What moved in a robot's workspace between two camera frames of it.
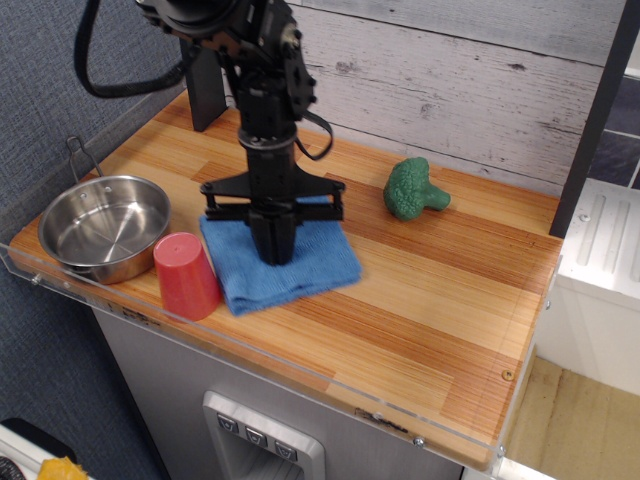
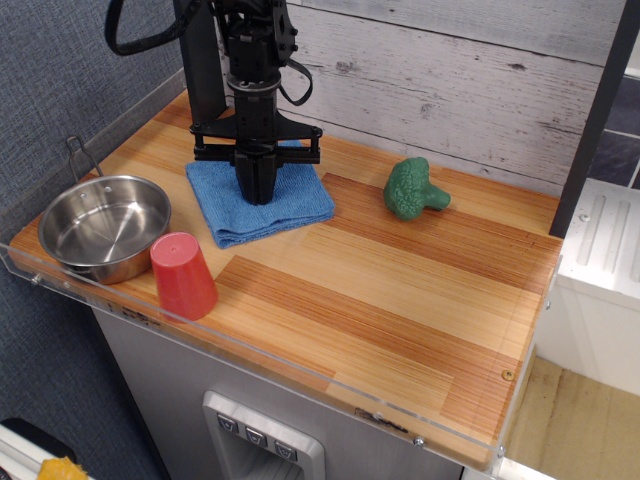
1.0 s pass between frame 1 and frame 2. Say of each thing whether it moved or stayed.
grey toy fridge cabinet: stayed
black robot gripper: moved
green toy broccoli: stayed
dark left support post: stayed
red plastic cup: stayed
